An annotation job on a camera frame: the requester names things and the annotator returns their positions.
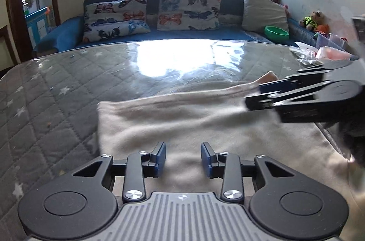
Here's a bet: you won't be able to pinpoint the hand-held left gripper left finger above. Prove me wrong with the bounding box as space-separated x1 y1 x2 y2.
73 142 167 203

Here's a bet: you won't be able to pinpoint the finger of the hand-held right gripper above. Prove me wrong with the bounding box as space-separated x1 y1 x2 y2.
258 61 351 95
245 81 333 112

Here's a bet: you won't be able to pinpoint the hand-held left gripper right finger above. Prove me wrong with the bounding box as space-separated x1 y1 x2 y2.
201 142 295 203

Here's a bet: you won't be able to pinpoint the beige cloth garment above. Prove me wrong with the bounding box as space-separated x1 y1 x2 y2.
97 71 365 241

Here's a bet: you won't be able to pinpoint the crumpled clear plastic bags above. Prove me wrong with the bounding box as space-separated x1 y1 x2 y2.
289 41 357 67

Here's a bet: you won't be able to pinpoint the green plastic bowl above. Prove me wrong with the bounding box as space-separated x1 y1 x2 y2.
264 26 290 45

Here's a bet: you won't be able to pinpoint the clear plastic container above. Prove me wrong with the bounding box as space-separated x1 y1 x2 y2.
315 33 347 52

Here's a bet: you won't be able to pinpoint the teddy bear with yellow vest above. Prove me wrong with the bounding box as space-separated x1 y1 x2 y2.
299 11 324 32

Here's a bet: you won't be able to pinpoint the grey pillow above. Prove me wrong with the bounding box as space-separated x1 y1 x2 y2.
242 0 290 33

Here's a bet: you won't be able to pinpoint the grey quilted star table cover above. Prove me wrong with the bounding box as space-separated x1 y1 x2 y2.
0 39 365 241

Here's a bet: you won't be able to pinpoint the butterfly print cushion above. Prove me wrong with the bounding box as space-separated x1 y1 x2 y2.
157 0 222 31
82 0 151 42

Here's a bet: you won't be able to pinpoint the blue sofa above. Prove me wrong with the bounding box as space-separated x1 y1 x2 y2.
32 0 323 55

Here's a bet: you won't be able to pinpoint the blue cabinet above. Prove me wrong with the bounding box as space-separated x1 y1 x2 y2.
24 7 52 47

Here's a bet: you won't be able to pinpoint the dark wooden door frame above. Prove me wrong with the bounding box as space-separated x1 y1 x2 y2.
4 0 61 65

